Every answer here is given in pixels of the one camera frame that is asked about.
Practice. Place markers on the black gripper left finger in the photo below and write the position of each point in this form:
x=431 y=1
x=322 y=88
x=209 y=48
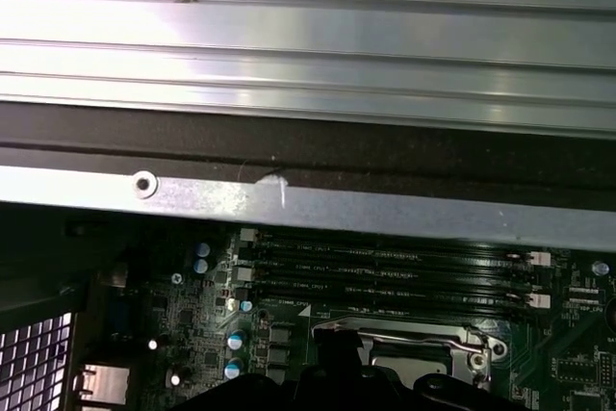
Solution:
x=327 y=382

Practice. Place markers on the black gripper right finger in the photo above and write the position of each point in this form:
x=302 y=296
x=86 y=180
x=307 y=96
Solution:
x=351 y=382

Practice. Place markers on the silver CPU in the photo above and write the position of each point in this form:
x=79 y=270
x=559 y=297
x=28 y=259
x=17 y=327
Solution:
x=409 y=367

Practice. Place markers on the metal socket cover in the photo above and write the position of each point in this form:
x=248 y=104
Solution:
x=462 y=370

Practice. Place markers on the CPU socket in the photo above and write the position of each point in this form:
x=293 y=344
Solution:
x=414 y=341

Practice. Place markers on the black RAM slot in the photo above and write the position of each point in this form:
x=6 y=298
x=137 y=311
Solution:
x=409 y=307
x=409 y=286

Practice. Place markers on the silver motherboard screw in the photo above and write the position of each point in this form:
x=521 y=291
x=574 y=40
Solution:
x=177 y=278
x=600 y=267

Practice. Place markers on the green motherboard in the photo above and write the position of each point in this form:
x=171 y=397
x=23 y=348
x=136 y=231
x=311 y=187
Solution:
x=544 y=348

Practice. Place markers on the silver port block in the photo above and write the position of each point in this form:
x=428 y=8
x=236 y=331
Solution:
x=106 y=387

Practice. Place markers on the black PC case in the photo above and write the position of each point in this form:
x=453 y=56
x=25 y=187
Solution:
x=337 y=141

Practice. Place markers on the silver rim rivet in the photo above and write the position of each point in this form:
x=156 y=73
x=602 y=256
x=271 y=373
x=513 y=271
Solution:
x=144 y=184

